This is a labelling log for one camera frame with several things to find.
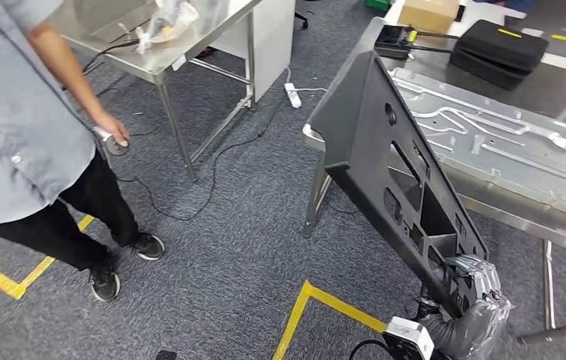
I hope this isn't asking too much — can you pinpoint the person's hand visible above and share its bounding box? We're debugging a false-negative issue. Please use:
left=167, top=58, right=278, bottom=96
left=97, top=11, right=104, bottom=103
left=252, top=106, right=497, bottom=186
left=88, top=106, right=130, bottom=149

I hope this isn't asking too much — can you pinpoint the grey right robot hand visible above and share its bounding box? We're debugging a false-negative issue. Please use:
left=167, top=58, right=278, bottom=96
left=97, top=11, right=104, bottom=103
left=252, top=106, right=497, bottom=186
left=441, top=254, right=512, bottom=360

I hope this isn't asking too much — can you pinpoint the handheld remote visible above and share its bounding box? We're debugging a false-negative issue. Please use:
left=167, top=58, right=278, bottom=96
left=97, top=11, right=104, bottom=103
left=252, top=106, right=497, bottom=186
left=92, top=126, right=131, bottom=158

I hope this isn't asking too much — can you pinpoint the black plastic panel part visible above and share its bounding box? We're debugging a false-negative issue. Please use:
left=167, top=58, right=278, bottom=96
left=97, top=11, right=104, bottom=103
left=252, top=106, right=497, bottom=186
left=306, top=49, right=490, bottom=320

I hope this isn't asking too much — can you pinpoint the steel workbench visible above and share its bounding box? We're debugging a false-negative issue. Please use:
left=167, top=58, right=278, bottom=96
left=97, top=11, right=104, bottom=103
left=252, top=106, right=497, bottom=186
left=302, top=17, right=566, bottom=347

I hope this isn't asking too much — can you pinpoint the person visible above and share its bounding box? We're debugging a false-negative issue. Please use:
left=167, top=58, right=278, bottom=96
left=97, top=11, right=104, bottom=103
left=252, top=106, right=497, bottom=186
left=0, top=0, right=166, bottom=303

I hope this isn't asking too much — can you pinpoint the steel side table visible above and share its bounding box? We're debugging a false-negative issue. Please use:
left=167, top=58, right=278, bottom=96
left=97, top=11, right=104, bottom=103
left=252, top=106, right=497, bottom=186
left=46, top=0, right=266, bottom=183

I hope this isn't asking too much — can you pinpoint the clear plastic bag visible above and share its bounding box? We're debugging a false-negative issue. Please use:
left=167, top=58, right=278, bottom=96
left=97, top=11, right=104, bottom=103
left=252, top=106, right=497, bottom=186
left=135, top=0, right=200, bottom=55

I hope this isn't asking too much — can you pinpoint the stamped metal plate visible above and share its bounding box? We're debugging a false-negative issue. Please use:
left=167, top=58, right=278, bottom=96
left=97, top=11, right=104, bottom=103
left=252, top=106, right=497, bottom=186
left=389, top=67, right=566, bottom=230

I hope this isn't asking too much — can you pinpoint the white desk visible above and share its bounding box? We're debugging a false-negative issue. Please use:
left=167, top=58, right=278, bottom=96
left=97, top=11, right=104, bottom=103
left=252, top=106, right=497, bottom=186
left=210, top=0, right=298, bottom=104

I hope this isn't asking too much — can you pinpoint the white power strip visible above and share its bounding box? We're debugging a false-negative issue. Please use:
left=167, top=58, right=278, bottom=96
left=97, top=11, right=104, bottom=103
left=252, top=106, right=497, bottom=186
left=283, top=82, right=302, bottom=110

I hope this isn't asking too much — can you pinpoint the black zip case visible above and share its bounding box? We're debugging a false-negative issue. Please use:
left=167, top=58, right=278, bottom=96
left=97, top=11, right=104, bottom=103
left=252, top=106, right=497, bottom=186
left=450, top=19, right=550, bottom=92

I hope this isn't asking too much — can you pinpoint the black box with antenna rods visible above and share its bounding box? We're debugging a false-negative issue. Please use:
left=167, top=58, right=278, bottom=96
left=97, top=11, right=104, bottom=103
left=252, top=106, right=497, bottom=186
left=374, top=23, right=455, bottom=62

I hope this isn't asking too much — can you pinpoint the grey laptop box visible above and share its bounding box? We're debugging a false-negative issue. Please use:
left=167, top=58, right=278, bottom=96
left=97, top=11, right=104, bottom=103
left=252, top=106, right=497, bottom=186
left=505, top=0, right=566, bottom=65

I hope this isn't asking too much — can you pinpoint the cardboard box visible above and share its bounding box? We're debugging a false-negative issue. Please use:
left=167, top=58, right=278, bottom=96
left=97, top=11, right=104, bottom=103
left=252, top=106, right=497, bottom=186
left=397, top=0, right=461, bottom=35

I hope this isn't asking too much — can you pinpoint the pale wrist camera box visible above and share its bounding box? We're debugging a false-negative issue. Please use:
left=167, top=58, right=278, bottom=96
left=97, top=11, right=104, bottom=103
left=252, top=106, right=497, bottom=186
left=385, top=316, right=436, bottom=360

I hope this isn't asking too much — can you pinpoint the black floor cable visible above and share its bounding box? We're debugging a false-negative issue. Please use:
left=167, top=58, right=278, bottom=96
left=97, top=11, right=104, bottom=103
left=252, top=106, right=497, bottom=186
left=115, top=97, right=289, bottom=223

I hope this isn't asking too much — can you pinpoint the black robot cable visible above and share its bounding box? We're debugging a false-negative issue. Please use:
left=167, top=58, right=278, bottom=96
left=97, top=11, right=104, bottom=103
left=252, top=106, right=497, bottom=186
left=348, top=339, right=395, bottom=360

